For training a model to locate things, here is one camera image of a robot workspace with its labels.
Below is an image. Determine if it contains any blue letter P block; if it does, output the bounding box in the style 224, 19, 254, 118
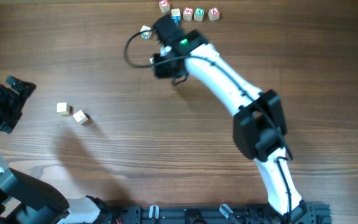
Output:
57, 102, 70, 115

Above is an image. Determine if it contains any red letter M block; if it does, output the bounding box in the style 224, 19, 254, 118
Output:
73, 110, 88, 125

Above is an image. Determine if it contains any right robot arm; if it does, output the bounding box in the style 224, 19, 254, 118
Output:
152, 15, 303, 223

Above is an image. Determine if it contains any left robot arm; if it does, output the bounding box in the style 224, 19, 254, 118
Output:
0, 76, 114, 224

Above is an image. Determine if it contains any green sided block left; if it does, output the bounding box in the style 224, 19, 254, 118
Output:
140, 26, 153, 39

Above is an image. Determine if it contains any blue picture block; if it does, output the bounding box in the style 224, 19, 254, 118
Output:
172, 16, 181, 25

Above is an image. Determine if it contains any tan picture block top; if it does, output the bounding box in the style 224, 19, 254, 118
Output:
171, 9, 181, 17

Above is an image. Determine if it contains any red number nine block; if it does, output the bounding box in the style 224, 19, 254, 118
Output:
183, 7, 194, 21

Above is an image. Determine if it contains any green letter V block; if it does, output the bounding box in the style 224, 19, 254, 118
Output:
193, 7, 204, 21

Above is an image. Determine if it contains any red letter block top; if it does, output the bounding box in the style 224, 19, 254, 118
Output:
158, 0, 170, 13

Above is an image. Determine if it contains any red letter A block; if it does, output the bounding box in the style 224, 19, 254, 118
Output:
208, 7, 220, 21

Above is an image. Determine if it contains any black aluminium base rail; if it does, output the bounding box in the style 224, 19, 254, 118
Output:
108, 202, 333, 224

